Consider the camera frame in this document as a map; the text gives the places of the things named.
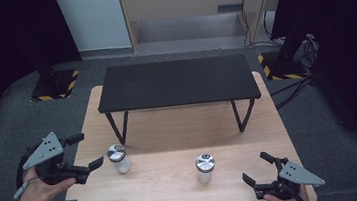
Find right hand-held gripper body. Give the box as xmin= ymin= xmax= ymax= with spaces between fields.
xmin=251 ymin=154 xmax=327 ymax=201

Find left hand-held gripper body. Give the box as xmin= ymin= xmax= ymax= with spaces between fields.
xmin=18 ymin=128 xmax=93 ymax=191

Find glass jar with silver lid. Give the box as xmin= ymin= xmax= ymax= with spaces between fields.
xmin=192 ymin=151 xmax=218 ymax=185
xmin=105 ymin=142 xmax=134 ymax=176

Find black shelf with metal legs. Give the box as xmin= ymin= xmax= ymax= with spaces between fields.
xmin=93 ymin=51 xmax=266 ymax=148

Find person's left hand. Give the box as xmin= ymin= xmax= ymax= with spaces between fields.
xmin=13 ymin=163 xmax=79 ymax=201

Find striped stand base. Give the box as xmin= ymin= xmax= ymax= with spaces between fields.
xmin=27 ymin=68 xmax=84 ymax=104
xmin=256 ymin=47 xmax=310 ymax=84

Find dark curtain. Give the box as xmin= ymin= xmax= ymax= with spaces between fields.
xmin=0 ymin=0 xmax=92 ymax=152
xmin=266 ymin=0 xmax=357 ymax=182

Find white panel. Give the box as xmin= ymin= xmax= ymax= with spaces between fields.
xmin=54 ymin=0 xmax=134 ymax=56

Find grey step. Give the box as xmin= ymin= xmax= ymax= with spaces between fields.
xmin=131 ymin=8 xmax=249 ymax=59

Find black strap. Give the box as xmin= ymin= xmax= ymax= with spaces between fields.
xmin=11 ymin=143 xmax=48 ymax=191

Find black floor cables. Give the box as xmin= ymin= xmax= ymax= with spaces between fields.
xmin=268 ymin=75 xmax=320 ymax=112

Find cable bundle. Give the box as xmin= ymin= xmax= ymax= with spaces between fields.
xmin=289 ymin=31 xmax=324 ymax=69

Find black socket cables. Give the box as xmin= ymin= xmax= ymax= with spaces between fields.
xmin=238 ymin=0 xmax=285 ymax=51

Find grey wall bracket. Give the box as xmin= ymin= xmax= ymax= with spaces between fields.
xmin=216 ymin=2 xmax=244 ymax=14

